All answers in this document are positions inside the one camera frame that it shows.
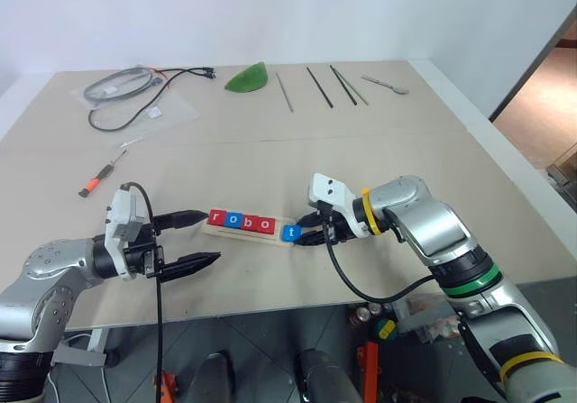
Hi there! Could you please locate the dark rounded shape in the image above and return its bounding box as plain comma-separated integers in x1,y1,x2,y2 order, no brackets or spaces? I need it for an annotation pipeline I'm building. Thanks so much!
294,348,363,403
186,352,236,403

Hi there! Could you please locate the yellow cable tie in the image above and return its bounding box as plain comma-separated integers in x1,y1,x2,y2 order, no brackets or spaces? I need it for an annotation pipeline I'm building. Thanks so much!
497,351,565,384
361,187,383,236

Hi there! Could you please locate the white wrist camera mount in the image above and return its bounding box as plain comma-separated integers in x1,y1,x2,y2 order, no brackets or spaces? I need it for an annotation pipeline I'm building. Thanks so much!
307,172,367,238
104,188,152,282

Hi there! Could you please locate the clear plastic bag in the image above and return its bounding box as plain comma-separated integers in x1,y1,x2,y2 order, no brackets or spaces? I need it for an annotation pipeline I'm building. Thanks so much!
69,87,202,130

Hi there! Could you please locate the black thin rod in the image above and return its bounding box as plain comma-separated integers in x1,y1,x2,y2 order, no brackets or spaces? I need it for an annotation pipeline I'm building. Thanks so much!
328,64,358,106
306,66,335,108

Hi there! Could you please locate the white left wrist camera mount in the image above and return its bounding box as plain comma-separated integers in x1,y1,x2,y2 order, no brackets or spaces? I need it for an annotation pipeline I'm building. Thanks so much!
104,188,152,282

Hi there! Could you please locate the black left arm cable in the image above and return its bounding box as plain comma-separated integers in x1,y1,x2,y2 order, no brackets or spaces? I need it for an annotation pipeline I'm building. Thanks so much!
121,181,165,403

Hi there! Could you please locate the pale wooden letter tray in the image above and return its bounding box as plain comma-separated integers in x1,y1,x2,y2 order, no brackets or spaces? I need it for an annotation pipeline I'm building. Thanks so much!
201,215,293,247

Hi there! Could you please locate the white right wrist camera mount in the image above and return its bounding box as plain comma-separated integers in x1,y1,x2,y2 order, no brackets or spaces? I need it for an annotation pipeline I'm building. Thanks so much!
307,172,367,238

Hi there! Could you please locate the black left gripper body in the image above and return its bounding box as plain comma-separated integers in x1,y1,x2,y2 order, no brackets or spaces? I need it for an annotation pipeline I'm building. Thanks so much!
123,223,166,280

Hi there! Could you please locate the orange black screwdriver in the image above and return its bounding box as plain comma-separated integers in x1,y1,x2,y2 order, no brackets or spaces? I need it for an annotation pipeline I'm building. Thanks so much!
77,149,129,198

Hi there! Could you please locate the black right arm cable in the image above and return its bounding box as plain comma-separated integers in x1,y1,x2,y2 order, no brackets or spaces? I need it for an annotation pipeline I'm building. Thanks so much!
317,202,441,306

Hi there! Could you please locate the yellow green round button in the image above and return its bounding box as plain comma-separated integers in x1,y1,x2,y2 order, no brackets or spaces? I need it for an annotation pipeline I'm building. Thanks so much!
376,316,398,342

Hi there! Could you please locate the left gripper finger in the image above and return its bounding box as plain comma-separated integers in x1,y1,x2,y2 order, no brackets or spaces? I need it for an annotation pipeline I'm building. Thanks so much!
160,252,223,284
151,210,209,234

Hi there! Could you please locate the coiled gray cable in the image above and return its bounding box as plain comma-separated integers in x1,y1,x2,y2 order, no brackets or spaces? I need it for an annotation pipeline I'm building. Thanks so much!
81,66,164,107

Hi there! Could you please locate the orange clamp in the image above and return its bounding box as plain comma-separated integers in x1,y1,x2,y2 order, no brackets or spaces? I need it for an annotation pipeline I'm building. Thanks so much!
355,341,380,403

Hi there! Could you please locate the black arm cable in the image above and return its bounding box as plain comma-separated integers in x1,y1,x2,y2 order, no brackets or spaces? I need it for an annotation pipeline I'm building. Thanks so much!
121,181,165,403
317,202,441,306

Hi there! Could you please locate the gray table leg bracket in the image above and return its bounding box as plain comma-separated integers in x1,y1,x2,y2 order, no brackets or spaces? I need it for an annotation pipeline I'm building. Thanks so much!
52,328,119,369

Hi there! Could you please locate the long black cable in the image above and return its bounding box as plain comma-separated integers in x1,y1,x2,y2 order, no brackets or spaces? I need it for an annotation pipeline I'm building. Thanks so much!
87,65,216,133

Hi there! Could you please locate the silver metal spoon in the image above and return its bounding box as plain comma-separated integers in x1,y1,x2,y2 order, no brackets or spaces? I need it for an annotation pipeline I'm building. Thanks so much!
361,75,409,96

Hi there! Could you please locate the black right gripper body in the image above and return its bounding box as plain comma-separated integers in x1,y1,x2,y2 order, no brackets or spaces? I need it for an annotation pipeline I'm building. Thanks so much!
308,200,358,244

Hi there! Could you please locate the gray thin rod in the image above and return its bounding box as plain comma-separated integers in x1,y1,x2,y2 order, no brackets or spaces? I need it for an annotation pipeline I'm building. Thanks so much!
275,72,295,114

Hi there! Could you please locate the dark chopsticks pair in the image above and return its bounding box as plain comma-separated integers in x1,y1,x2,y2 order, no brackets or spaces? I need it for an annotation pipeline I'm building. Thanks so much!
335,71,370,106

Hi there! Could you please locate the green bowl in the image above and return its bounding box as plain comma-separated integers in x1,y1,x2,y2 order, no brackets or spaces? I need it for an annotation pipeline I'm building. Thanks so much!
224,60,270,95

